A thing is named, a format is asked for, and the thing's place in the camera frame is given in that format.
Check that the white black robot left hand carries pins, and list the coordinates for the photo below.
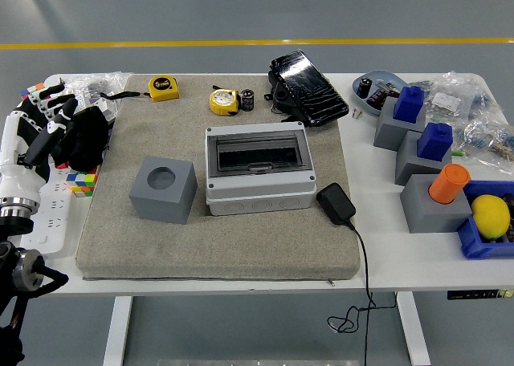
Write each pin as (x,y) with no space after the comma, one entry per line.
(14,169)

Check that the smoky transparent box lid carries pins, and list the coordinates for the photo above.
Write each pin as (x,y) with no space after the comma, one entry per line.
(257,143)

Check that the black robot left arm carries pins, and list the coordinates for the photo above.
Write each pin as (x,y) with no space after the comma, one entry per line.
(16,226)

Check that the white purple cardboard box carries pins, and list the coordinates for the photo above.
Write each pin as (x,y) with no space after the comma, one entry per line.
(108,109)

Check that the grey plastic junction box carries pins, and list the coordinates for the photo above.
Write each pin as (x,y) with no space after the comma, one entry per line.
(261,201)

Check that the orange cylinder battery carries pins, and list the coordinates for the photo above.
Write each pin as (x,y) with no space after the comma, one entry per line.
(447,183)

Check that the white power strip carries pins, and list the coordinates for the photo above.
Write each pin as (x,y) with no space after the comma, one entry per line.
(50,221)

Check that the small colourful puzzle cube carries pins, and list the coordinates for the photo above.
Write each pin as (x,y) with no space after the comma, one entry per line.
(82,183)

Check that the black cloth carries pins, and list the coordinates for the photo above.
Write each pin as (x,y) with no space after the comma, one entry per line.
(88,137)

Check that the large colourful puzzle cube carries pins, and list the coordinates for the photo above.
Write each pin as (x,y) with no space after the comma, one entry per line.
(34,89)

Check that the ballpoint pen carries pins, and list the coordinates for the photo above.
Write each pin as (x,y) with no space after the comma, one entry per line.
(61,81)

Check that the clear bag of parts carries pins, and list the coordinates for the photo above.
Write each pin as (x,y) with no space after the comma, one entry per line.
(96,83)

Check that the grey cube holder round hole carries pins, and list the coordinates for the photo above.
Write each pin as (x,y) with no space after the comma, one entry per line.
(425,215)
(160,205)

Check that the white table leg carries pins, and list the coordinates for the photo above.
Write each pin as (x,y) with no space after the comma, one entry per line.
(118,330)
(413,330)

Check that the yellow round tape measure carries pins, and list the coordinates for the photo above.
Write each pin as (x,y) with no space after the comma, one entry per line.
(223,101)

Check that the grey-brown mat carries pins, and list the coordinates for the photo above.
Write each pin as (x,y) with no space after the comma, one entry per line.
(221,245)

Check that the black capacitor cylinder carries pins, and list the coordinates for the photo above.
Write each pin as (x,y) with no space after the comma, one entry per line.
(248,100)
(364,87)

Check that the glossy black plastic tray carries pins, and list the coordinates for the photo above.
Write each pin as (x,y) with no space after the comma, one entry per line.
(313,89)

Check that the black power adapter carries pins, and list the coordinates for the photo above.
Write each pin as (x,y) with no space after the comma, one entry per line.
(336,203)

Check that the dark red capacitor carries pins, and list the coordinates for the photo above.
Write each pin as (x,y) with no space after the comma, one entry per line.
(376,98)

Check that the small metal clip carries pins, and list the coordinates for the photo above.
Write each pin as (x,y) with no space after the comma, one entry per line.
(383,87)

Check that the blue-grey oval dish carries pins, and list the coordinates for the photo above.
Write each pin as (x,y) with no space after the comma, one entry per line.
(381,77)

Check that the blue plastic block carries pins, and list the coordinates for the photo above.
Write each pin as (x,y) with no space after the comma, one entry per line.
(409,105)
(434,143)

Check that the small green part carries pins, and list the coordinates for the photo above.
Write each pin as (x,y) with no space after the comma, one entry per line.
(458,153)

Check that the clear bag of components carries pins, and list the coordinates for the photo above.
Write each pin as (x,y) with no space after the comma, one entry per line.
(490,141)
(454,97)

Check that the blue plastic bin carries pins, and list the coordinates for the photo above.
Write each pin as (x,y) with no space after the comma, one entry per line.
(474,245)

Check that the yellow lemon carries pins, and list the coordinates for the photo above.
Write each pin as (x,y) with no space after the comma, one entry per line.
(490,217)

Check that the black table control panel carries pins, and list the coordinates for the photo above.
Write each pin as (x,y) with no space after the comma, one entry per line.
(478,294)

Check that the dark capacitors pile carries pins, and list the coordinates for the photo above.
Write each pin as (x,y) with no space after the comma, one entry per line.
(511,205)

